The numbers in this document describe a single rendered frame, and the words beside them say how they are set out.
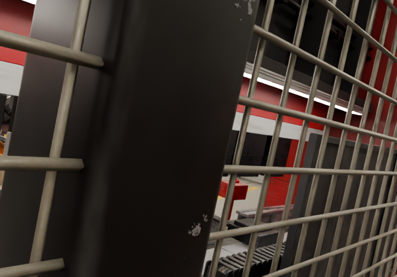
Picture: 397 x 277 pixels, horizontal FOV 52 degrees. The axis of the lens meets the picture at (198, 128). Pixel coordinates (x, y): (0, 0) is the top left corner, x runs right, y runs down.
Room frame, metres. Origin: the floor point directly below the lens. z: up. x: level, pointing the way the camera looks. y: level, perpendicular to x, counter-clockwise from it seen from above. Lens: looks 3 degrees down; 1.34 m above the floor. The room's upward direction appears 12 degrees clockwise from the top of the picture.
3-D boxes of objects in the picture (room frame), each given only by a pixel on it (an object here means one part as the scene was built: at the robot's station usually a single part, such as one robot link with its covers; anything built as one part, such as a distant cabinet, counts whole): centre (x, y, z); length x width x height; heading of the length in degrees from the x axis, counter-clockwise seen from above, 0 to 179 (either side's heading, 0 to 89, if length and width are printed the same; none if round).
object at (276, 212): (1.77, -0.40, 0.92); 0.50 x 0.06 x 0.10; 140
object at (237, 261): (0.94, -0.21, 1.02); 0.37 x 0.06 x 0.04; 140
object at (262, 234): (1.25, -0.17, 1.01); 0.26 x 0.12 x 0.05; 50
